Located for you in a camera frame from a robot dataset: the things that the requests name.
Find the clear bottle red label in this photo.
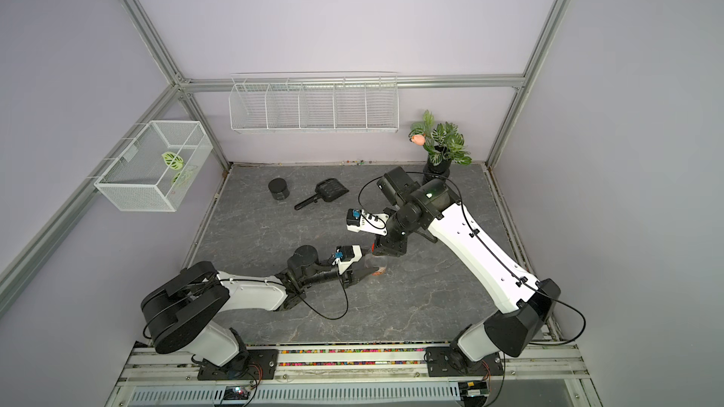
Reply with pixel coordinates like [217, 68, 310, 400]
[365, 256, 388, 276]

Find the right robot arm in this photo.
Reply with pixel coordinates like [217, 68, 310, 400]
[376, 167, 561, 362]

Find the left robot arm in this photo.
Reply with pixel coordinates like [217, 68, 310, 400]
[141, 245, 381, 377]

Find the black scoop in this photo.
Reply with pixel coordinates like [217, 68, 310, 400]
[294, 178, 349, 210]

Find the black vase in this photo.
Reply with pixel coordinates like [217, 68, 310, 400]
[423, 152, 453, 184]

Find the artificial green plant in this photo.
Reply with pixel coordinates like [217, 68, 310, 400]
[408, 110, 472, 167]

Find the black round jar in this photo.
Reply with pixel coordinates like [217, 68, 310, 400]
[268, 177, 290, 201]

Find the green leaf in basket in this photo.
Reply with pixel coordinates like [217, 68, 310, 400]
[161, 152, 185, 171]

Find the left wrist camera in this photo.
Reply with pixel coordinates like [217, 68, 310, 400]
[332, 245, 363, 275]

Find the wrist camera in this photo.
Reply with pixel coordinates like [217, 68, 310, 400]
[332, 245, 363, 275]
[345, 208, 388, 236]

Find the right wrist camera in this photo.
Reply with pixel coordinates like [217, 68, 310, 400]
[345, 208, 388, 236]

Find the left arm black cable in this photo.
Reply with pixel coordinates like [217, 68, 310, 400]
[293, 279, 351, 321]

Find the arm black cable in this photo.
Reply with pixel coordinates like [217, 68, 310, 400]
[357, 170, 587, 347]
[293, 279, 351, 321]

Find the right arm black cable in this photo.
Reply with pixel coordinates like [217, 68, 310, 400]
[357, 170, 587, 347]

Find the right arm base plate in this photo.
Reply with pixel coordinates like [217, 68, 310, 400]
[423, 346, 505, 380]

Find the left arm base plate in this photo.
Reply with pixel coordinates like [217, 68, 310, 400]
[197, 349, 280, 381]

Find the long white wire shelf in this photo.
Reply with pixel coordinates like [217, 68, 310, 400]
[228, 72, 400, 134]

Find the white wire basket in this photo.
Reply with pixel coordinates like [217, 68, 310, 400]
[94, 121, 212, 212]

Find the aluminium front rail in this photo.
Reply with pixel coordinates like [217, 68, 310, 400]
[107, 342, 601, 406]

